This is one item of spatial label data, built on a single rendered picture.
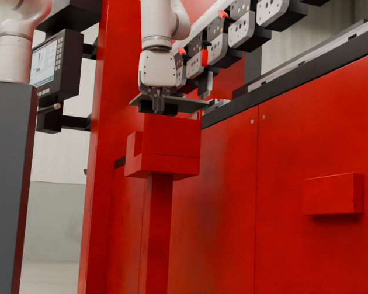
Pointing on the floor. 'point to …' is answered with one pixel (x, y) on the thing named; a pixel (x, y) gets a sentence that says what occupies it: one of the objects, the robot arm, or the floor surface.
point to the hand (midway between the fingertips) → (158, 105)
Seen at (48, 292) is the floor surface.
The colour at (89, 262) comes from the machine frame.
